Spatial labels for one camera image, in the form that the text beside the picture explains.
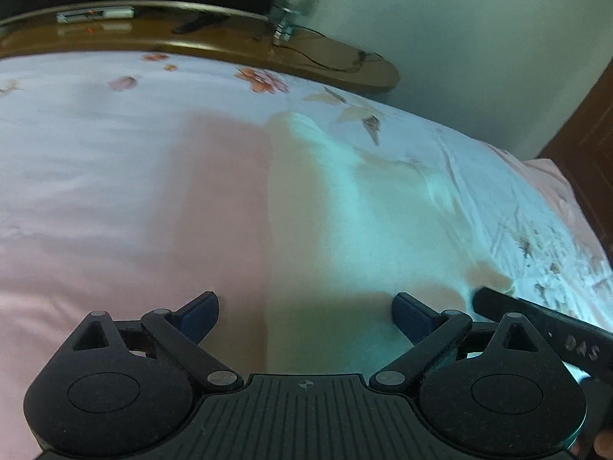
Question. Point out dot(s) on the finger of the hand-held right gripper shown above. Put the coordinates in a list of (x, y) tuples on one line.
[(536, 321)]

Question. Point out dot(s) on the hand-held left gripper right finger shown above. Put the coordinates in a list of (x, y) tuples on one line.
[(411, 316)]

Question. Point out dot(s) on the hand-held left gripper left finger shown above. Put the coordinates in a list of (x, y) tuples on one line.
[(201, 315)]

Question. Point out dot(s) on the white knitted sweater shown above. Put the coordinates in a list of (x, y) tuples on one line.
[(373, 211)]

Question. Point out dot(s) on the pink floral bed sheet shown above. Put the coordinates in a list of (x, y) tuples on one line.
[(119, 177)]

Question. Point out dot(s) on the dark wooden headboard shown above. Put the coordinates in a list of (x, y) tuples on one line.
[(584, 153)]

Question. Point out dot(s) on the wooden headboard shelf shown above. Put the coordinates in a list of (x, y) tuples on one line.
[(215, 40)]

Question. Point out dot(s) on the black remote control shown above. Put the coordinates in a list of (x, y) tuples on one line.
[(198, 23)]

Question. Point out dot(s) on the silver set-top box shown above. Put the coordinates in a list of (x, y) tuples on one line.
[(96, 13)]

